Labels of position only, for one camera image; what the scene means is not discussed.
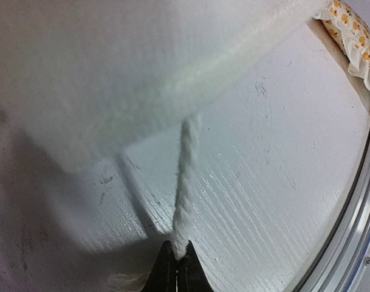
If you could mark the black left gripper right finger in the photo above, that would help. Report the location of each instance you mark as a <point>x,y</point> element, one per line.
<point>190,274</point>

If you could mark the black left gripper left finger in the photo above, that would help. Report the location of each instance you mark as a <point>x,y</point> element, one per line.
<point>162,277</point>

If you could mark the duck print ruffled cushion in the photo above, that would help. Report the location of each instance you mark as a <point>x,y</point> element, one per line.
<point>84,78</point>

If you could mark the small duck print pillow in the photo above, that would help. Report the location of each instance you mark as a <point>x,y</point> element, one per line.
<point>351,34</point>

